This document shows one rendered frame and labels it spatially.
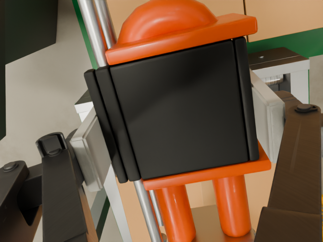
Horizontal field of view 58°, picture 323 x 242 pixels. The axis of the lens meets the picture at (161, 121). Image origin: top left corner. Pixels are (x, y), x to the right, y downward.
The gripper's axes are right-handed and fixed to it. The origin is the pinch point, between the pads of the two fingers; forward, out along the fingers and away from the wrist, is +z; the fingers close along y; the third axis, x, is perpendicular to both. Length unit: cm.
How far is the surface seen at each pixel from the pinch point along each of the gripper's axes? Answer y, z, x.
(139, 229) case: -15, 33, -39
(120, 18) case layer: -15, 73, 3
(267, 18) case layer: 26, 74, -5
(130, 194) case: -14.7, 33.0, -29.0
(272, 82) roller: 27, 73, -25
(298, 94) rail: 33, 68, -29
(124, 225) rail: -32, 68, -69
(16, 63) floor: -82, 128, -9
